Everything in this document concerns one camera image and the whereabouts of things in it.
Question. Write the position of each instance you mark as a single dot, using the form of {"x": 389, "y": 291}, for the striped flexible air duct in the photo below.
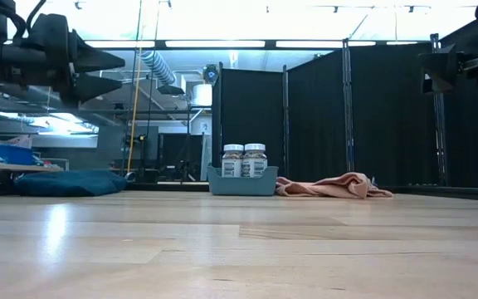
{"x": 158, "y": 66}

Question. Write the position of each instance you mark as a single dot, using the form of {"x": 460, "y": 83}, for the blue storage bin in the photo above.
{"x": 11, "y": 154}

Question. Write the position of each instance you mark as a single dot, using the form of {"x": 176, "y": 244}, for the black lamp hood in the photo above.
{"x": 170, "y": 89}

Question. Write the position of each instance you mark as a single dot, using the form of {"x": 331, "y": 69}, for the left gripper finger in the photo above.
{"x": 89, "y": 56}
{"x": 91, "y": 88}

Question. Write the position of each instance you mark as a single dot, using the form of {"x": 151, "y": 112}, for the small blue plastic tray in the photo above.
{"x": 243, "y": 187}

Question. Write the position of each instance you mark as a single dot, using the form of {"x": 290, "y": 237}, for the white cylinder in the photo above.
{"x": 201, "y": 94}

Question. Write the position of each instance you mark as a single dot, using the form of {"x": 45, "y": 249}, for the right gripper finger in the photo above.
{"x": 440, "y": 66}

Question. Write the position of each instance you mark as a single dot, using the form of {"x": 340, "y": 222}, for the pink folded cloth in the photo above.
{"x": 334, "y": 187}

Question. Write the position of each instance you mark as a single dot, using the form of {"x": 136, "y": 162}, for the fluorescent ceiling light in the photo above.
{"x": 48, "y": 124}

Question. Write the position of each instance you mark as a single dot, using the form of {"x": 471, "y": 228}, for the black tripod light stand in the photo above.
{"x": 140, "y": 139}

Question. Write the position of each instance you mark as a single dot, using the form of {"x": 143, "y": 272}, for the white-lid bagel seasoning jar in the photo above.
{"x": 255, "y": 162}
{"x": 233, "y": 162}

